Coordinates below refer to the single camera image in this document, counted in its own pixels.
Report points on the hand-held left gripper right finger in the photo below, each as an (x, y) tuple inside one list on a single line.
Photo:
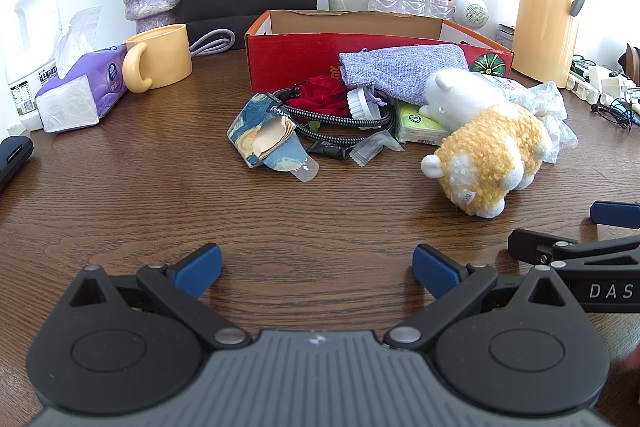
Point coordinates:
[(435, 269)]

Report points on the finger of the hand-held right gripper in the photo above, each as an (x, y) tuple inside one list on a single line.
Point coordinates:
[(615, 214), (525, 244)]

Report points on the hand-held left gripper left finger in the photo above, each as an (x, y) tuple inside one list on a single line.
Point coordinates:
[(200, 269)]

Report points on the white and yellow plush toy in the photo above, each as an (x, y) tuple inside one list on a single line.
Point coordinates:
[(490, 142)]

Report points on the pale green plastic bag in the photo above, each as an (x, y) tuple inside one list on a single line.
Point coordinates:
[(550, 107)]

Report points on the clear plastic wrapper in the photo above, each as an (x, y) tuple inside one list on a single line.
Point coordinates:
[(367, 151)]

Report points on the green tissue pack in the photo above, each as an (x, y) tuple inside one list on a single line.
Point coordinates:
[(415, 127)]

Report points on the blue swirl printed packet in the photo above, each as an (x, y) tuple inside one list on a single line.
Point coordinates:
[(245, 127)]

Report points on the black sachet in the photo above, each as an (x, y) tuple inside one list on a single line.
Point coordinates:
[(325, 149)]

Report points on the lavender fabric pouch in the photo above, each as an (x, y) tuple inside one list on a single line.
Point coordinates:
[(400, 67)]

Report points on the red fabric rose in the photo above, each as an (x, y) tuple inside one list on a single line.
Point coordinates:
[(320, 94)]

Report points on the red cardboard box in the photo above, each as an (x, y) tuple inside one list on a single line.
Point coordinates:
[(290, 57)]

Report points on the white power strip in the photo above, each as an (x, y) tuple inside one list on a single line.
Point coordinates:
[(595, 82)]

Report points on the dark brown object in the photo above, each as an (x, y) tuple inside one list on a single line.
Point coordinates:
[(631, 62)]

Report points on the black eyeglasses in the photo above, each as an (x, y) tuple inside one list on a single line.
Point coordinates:
[(582, 61)]

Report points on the small tin box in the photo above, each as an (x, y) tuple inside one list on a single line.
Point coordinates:
[(505, 36)]

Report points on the yellow thermos jug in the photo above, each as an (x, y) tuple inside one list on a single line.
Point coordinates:
[(542, 17)]

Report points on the yellow mug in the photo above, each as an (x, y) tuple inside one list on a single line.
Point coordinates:
[(165, 57)]

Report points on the dark blue case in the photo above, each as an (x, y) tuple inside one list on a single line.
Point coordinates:
[(12, 157)]

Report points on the purple tissue pack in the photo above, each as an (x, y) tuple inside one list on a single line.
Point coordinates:
[(95, 77)]

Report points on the white robot speaker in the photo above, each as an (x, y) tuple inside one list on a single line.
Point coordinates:
[(472, 12)]

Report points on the white detergent bottle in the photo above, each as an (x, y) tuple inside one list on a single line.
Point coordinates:
[(30, 37)]

